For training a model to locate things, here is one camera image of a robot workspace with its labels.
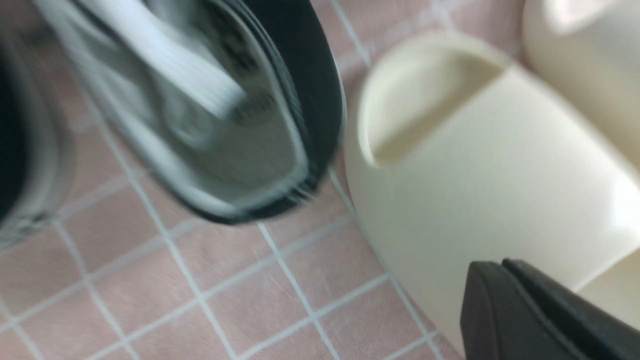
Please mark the pink checkered cloth mat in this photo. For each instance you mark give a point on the pink checkered cloth mat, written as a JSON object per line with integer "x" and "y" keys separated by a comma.
{"x": 122, "y": 271}

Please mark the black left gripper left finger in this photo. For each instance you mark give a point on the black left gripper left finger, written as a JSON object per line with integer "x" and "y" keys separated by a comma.
{"x": 499, "y": 321}

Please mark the cream right foam slipper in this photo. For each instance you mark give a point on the cream right foam slipper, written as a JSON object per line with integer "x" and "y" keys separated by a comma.
{"x": 589, "y": 51}

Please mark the cream left foam slipper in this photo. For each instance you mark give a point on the cream left foam slipper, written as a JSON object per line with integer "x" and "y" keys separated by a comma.
{"x": 455, "y": 153}

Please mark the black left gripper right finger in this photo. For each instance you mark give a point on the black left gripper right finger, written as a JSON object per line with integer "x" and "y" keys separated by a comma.
{"x": 594, "y": 332}

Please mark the cream foam slipper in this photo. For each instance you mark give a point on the cream foam slipper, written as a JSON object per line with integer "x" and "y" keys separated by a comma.
{"x": 455, "y": 153}
{"x": 589, "y": 51}

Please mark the black canvas sneaker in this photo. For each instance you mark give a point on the black canvas sneaker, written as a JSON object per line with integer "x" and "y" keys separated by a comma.
{"x": 37, "y": 158}
{"x": 236, "y": 106}

